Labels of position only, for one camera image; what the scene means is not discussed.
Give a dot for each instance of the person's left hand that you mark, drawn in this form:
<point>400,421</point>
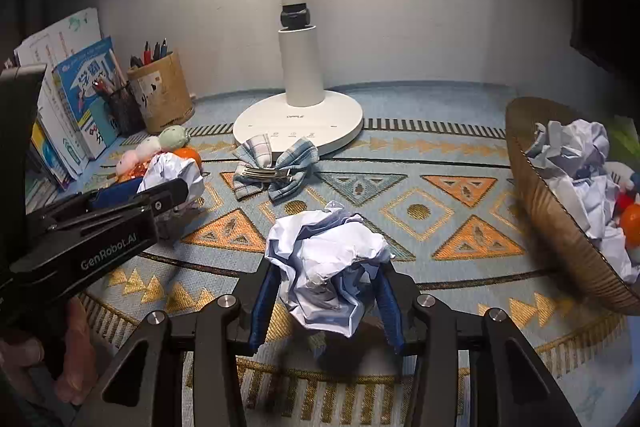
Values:
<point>80,347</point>

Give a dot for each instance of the small red yellow toy figure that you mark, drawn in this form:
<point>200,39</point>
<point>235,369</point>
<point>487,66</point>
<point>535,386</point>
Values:
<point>622,187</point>

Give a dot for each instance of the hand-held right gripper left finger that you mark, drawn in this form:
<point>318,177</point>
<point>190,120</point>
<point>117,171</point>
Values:
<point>262,307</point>

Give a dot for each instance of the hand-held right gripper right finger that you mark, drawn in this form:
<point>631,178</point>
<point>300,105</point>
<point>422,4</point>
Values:
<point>388,313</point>

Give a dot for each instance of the small three-ball pastel plush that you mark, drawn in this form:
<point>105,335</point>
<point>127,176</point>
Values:
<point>150,148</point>

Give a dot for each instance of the blue plaid bow hair clip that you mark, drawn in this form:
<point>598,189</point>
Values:
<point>290,164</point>

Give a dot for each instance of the round woven basket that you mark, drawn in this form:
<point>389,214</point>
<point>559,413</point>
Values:
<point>555,217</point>

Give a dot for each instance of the tan woven pen holder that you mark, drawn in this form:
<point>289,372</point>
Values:
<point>162,94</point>

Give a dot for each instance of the orange ball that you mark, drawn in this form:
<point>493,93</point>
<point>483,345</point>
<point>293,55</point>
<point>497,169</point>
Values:
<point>631,222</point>
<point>191,158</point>

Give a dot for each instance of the bunch of coloured pens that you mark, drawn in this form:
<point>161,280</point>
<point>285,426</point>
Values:
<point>150,52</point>

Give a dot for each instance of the black mesh pen holder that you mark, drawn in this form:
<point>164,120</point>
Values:
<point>125,109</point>

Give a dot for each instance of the row of upright books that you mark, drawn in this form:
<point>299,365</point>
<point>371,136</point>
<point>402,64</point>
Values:
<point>47,157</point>

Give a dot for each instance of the green tissue pack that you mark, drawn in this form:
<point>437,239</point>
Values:
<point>622,134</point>

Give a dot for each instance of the patterned table mat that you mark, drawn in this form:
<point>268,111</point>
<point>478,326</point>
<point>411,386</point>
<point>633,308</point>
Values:
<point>440,207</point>

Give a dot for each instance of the white desk lamp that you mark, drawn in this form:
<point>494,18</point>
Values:
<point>300,72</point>

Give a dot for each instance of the blue illustrated book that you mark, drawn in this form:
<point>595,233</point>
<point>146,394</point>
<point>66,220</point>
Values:
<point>87,87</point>

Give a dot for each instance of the row of children's books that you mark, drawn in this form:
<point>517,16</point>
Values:
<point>45,47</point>

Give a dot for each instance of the bunch of pencils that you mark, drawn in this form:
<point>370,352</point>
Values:
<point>110,79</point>

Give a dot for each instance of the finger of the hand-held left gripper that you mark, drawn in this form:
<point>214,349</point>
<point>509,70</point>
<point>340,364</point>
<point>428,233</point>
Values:
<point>165,197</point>
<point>117,195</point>

